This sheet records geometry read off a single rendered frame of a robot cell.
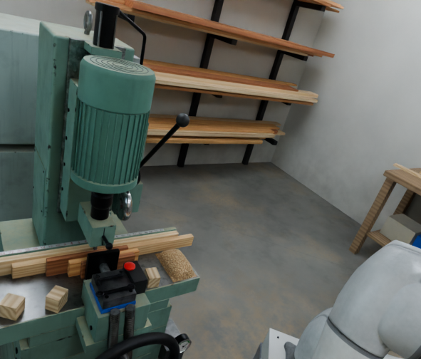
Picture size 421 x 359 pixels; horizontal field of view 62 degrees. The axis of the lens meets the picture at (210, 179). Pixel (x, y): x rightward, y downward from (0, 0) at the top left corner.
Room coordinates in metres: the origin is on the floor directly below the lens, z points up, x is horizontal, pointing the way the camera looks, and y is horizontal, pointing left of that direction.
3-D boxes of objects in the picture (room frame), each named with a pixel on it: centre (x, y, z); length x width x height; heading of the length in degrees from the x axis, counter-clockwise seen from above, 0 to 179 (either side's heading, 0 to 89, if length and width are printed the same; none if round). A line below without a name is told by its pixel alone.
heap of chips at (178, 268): (0.92, 0.03, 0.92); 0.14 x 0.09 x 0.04; 40
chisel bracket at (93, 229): (0.85, 0.29, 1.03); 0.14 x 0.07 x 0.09; 40
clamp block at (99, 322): (0.68, 0.16, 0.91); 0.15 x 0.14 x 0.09; 130
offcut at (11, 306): (0.59, 0.38, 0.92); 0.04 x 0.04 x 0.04; 2
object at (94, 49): (0.94, 0.37, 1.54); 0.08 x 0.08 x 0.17; 40
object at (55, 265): (0.81, 0.28, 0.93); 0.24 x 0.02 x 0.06; 130
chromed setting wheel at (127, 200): (1.01, 0.27, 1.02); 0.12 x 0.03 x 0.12; 40
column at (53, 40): (1.06, 0.47, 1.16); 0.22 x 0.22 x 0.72; 40
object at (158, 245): (0.88, 0.23, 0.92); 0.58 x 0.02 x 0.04; 130
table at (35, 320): (0.75, 0.21, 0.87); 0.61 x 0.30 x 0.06; 130
